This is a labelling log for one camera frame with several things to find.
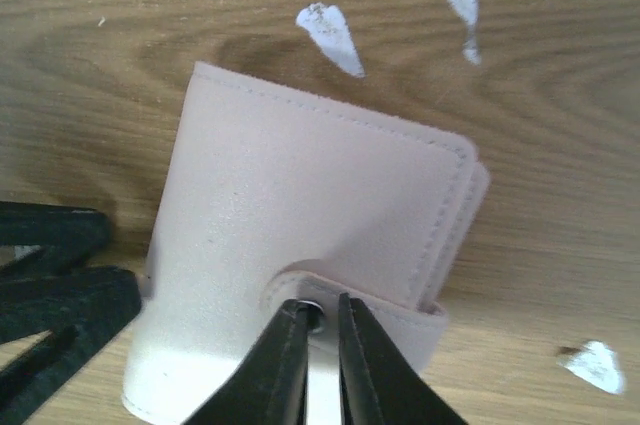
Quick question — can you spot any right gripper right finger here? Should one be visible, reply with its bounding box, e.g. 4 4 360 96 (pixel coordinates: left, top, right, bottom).
338 293 466 425

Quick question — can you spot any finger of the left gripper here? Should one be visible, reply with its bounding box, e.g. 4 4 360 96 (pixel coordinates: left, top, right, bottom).
1 201 112 278
1 266 142 424

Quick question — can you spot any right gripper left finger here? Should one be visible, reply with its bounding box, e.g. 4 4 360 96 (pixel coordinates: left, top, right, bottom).
186 300 310 425

